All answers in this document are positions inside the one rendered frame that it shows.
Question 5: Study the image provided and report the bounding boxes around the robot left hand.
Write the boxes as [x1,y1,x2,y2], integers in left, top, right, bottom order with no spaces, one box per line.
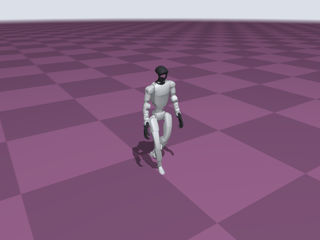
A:
[176,112,184,129]

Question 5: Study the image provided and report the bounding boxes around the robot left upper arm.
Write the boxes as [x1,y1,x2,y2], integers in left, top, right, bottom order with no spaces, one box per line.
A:
[168,80,178,102]

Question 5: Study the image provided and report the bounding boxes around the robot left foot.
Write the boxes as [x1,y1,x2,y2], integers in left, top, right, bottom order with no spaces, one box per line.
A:
[150,151,156,158]

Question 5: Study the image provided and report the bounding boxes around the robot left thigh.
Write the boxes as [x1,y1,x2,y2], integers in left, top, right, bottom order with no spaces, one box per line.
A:
[159,112,172,144]

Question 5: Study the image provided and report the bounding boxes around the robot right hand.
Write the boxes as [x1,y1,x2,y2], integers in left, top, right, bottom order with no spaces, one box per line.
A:
[143,122,150,140]

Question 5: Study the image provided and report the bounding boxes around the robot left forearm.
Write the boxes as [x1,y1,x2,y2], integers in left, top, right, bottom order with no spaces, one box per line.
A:
[172,100,181,116]

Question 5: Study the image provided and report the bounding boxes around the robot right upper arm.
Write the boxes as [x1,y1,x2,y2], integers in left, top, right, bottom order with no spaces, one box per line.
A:
[143,85,155,110]

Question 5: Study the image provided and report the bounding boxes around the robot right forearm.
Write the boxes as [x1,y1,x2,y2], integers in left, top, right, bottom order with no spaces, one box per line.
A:
[142,104,150,126]

